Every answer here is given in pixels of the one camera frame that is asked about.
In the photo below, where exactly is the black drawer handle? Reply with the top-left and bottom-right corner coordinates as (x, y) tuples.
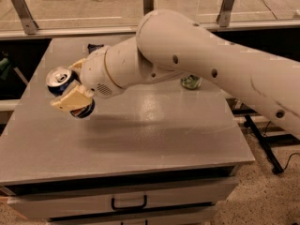
(111, 195), (148, 211)

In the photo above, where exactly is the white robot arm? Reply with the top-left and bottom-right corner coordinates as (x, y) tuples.
(46, 9), (300, 138)

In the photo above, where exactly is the blue pepsi can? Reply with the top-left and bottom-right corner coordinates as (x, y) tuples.
(45, 67), (95, 118)

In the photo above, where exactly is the grey top drawer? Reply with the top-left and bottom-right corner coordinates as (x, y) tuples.
(7, 176), (237, 218)

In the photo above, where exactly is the dark blue rxbar wrapper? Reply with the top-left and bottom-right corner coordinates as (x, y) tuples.
(87, 44), (103, 53)

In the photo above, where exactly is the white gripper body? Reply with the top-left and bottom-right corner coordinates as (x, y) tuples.
(80, 46), (125, 98)

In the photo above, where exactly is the grey lower drawer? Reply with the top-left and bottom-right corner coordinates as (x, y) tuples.
(48, 202), (216, 225)

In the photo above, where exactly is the green object at left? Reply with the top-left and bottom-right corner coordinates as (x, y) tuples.
(0, 58), (11, 80)

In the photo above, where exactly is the grey drawer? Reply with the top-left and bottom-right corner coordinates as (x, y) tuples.
(48, 202), (216, 225)
(7, 176), (237, 218)

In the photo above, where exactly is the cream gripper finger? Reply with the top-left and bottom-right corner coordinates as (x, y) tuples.
(50, 80), (94, 112)
(68, 58), (85, 75)

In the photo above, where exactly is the green soda can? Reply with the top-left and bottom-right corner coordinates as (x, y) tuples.
(181, 75), (202, 90)

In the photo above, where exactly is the left metal railing bracket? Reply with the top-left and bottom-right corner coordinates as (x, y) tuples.
(10, 0), (39, 35)

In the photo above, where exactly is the right metal railing bracket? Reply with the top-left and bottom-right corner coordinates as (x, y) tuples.
(217, 0), (235, 27)

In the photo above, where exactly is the black floor cable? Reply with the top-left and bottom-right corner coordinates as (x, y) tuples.
(280, 152), (300, 172)

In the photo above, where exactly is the black metal floor stand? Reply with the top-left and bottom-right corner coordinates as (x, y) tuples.
(244, 114), (300, 174)

